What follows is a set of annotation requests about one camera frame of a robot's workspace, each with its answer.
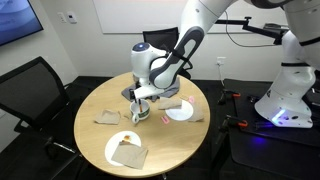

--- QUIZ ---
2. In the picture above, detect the grey cloth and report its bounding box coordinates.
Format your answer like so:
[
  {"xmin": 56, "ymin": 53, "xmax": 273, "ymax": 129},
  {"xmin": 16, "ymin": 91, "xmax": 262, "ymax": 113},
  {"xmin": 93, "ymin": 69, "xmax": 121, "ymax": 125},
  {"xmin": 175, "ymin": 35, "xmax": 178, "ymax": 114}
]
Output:
[{"xmin": 120, "ymin": 75, "xmax": 181, "ymax": 103}]

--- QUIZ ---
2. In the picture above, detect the creased brown paper napkin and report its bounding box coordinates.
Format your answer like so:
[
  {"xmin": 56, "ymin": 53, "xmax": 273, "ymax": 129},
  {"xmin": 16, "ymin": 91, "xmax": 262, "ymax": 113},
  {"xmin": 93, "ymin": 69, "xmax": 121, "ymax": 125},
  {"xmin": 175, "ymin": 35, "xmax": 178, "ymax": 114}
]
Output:
[{"xmin": 157, "ymin": 96, "xmax": 183, "ymax": 111}]

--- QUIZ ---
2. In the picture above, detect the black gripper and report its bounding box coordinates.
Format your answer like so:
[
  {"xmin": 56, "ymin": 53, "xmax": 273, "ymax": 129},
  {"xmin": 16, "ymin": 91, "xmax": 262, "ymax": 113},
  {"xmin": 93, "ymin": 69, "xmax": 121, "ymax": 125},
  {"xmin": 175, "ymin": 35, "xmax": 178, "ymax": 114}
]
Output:
[{"xmin": 129, "ymin": 74, "xmax": 144, "ymax": 104}]

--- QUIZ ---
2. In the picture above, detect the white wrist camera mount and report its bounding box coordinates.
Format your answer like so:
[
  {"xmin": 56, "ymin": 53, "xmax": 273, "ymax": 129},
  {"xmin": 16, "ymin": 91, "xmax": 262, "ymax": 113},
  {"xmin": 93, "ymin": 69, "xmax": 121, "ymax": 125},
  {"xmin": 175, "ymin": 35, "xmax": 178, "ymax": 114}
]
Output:
[{"xmin": 134, "ymin": 86, "xmax": 156, "ymax": 100}]

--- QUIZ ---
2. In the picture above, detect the black mesh office chair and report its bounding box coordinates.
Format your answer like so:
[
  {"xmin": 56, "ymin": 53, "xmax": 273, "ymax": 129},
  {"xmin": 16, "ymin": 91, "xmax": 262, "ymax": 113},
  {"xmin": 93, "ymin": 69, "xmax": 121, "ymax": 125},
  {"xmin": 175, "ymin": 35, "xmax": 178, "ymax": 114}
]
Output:
[{"xmin": 0, "ymin": 55, "xmax": 84, "ymax": 180}]

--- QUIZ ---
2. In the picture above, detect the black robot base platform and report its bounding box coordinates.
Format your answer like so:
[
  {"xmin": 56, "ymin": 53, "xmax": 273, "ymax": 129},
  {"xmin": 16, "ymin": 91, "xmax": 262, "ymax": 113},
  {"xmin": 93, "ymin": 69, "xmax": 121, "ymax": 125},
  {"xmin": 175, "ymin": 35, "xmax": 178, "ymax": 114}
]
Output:
[{"xmin": 213, "ymin": 78, "xmax": 320, "ymax": 180}]

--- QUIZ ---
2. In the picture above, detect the white wall thermostat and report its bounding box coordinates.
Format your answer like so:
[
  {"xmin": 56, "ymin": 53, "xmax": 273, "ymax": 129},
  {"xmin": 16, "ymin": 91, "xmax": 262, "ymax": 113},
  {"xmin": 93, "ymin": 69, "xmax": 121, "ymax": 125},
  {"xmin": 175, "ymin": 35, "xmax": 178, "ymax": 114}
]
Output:
[{"xmin": 66, "ymin": 10, "xmax": 78, "ymax": 25}]

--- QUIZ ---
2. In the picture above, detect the wall mounted screen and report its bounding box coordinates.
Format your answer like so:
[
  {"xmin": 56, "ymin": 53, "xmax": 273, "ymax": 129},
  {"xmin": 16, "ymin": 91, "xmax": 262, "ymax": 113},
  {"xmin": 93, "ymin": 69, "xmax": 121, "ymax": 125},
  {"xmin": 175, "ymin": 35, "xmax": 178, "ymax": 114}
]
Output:
[{"xmin": 0, "ymin": 0, "xmax": 44, "ymax": 47}]

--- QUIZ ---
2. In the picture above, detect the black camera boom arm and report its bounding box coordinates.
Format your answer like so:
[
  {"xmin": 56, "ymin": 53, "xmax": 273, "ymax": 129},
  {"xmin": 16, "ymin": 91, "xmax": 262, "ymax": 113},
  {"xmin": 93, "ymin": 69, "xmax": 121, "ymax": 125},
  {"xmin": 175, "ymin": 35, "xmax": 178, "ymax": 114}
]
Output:
[{"xmin": 214, "ymin": 16, "xmax": 290, "ymax": 46}]

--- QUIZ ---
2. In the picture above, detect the white wall power outlet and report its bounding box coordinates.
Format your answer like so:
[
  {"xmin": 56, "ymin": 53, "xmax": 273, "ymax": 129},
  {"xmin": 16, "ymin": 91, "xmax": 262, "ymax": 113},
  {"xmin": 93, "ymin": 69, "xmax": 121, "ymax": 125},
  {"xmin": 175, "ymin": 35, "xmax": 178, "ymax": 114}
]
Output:
[{"xmin": 216, "ymin": 56, "xmax": 227, "ymax": 67}]

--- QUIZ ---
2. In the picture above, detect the white wall light switch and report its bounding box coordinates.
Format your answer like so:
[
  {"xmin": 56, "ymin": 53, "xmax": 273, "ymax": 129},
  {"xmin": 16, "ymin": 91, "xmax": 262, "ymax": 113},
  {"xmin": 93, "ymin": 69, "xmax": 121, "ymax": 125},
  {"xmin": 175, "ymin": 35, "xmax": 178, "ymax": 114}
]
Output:
[{"xmin": 57, "ymin": 12, "xmax": 67, "ymax": 24}]

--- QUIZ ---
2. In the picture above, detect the black hanging cable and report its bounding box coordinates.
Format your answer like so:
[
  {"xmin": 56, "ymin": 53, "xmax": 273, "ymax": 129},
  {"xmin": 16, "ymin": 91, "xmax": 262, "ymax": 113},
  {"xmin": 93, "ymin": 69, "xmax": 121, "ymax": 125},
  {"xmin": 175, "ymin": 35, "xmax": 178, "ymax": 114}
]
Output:
[{"xmin": 224, "ymin": 9, "xmax": 279, "ymax": 48}]

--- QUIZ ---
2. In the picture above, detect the white plate with food packet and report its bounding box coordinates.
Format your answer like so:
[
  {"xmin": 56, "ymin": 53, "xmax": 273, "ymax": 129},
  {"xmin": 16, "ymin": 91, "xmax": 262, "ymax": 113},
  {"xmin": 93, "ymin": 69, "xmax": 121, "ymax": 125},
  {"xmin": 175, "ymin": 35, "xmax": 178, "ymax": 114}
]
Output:
[{"xmin": 104, "ymin": 130, "xmax": 142, "ymax": 167}]

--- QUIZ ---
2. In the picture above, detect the orange red condiment packet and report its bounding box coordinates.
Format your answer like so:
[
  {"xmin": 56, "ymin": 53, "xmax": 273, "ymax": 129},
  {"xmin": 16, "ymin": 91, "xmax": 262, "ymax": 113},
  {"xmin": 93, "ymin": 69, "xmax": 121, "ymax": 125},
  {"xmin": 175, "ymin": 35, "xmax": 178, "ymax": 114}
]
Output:
[{"xmin": 120, "ymin": 134, "xmax": 133, "ymax": 144}]

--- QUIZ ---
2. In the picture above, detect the large white round plate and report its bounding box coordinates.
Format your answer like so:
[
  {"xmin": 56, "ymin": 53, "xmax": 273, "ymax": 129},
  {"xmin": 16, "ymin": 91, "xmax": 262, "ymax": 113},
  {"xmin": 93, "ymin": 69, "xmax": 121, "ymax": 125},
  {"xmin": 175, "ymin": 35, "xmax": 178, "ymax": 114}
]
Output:
[{"xmin": 165, "ymin": 99, "xmax": 195, "ymax": 122}]

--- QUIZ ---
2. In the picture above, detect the black orange bar clamp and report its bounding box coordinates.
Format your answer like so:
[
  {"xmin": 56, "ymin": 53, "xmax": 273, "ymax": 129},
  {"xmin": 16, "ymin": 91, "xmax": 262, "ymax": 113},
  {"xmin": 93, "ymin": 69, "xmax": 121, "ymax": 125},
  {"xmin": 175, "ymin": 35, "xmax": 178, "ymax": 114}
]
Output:
[
  {"xmin": 216, "ymin": 114, "xmax": 250, "ymax": 144},
  {"xmin": 218, "ymin": 89, "xmax": 242, "ymax": 106}
]

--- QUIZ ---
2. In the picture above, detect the flat brown paper napkin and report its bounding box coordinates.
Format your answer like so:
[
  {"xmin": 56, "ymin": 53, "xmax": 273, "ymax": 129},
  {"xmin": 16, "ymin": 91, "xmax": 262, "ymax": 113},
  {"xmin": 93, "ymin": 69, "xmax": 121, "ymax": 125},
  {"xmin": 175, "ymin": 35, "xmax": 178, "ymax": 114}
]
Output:
[{"xmin": 188, "ymin": 102, "xmax": 205, "ymax": 123}]

